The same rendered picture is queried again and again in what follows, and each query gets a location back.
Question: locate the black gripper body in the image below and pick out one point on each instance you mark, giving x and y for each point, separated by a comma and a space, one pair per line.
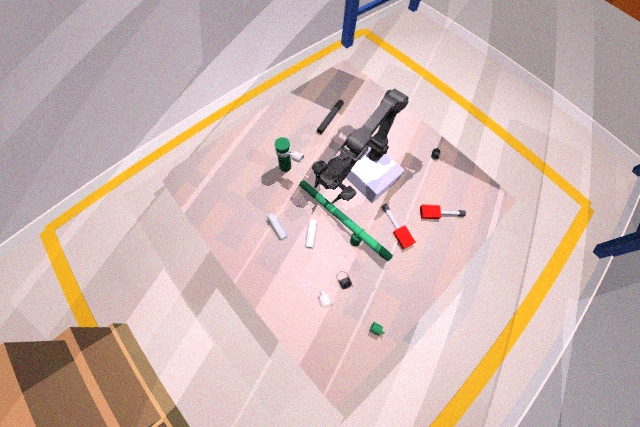
347, 192

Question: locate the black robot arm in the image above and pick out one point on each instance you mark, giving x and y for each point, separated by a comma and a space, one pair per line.
359, 140

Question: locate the white cylinder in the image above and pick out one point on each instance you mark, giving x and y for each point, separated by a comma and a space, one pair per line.
277, 227
324, 299
311, 234

